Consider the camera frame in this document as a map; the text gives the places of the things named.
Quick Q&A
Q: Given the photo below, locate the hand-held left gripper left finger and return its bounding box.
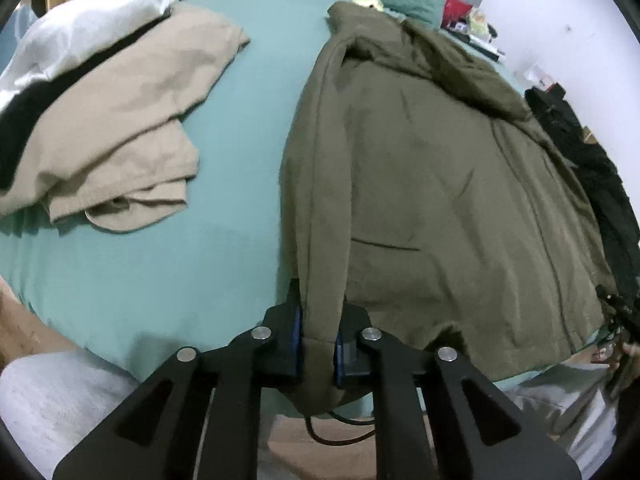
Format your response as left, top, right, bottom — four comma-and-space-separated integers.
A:
52, 280, 305, 480

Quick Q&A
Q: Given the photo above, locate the black fleece garment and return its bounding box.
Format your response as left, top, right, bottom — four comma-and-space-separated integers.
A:
547, 127, 640, 302

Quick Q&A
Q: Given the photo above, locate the person's right hand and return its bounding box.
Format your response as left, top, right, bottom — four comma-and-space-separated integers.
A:
590, 342, 638, 377

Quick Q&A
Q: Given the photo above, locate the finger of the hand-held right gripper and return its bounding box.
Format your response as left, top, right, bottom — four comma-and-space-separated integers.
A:
595, 285, 635, 335

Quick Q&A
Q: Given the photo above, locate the black cord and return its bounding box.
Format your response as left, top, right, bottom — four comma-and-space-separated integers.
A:
304, 409, 382, 447

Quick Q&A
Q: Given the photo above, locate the small red cushion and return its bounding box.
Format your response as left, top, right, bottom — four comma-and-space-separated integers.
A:
442, 0, 474, 24

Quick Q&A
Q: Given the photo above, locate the person's left leg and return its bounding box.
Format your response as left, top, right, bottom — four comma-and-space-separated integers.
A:
0, 350, 147, 480

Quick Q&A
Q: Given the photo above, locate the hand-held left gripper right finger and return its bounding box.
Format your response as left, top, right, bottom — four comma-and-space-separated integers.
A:
333, 305, 583, 480

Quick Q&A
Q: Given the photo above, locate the bed with green sheet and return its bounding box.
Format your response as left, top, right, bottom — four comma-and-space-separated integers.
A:
0, 0, 621, 418

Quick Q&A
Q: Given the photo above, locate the black jacket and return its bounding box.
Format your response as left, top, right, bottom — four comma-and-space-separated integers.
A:
524, 85, 587, 137

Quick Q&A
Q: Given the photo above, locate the white box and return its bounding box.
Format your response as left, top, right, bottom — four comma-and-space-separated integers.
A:
525, 62, 557, 91

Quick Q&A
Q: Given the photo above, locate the beige folded garment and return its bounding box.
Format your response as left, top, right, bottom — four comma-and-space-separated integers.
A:
0, 2, 251, 234

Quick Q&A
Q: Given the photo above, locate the person's leg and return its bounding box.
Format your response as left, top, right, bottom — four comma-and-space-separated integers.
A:
0, 350, 147, 480
500, 360, 622, 480

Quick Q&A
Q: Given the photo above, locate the white folded cloth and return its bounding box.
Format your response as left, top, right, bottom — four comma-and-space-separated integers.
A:
0, 0, 182, 107

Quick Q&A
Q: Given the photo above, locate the black folded garment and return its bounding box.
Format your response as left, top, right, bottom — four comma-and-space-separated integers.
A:
0, 14, 172, 197

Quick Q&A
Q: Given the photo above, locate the person's right leg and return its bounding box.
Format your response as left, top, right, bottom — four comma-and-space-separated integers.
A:
500, 360, 622, 480

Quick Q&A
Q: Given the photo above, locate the olive green hooded jacket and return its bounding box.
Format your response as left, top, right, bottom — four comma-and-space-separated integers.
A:
277, 1, 619, 417

